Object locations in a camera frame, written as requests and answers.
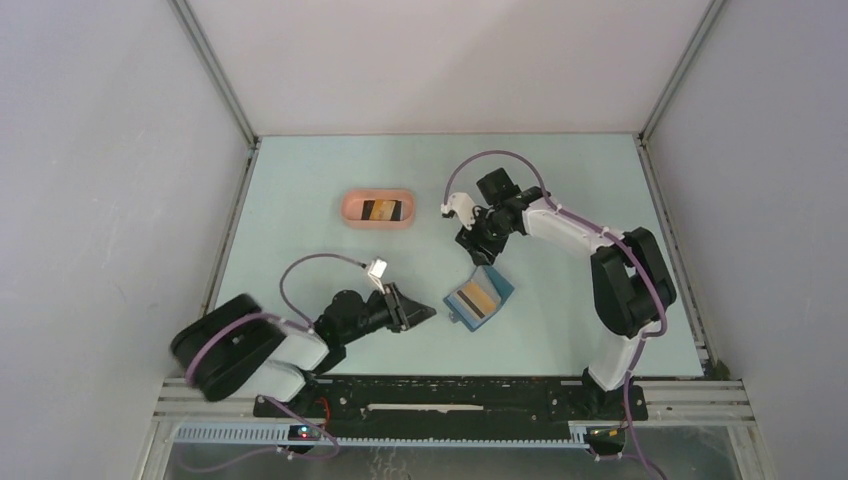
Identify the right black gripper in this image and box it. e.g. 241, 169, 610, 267
456, 204, 516, 266

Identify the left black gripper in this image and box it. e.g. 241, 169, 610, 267
341, 281, 435, 345

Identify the gold credit card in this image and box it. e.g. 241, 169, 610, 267
457, 281, 497, 320

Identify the blue card holder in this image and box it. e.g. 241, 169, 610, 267
443, 266, 515, 332

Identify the pink oval tray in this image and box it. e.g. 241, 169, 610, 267
340, 188, 416, 230

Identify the black credit card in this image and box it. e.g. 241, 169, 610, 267
360, 199, 404, 222

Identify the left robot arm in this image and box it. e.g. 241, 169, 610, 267
169, 283, 436, 417

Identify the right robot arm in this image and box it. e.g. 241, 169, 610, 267
441, 168, 677, 418

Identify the left controller board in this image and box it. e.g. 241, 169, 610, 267
287, 425, 323, 442

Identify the controller board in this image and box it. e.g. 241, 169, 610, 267
287, 425, 323, 442
585, 428, 627, 444

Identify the right controller board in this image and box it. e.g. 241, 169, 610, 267
585, 428, 627, 444

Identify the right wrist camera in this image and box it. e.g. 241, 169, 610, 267
440, 192, 477, 230

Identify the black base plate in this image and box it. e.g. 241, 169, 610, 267
287, 375, 648, 440

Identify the aluminium front rail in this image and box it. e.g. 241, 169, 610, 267
152, 378, 755, 427

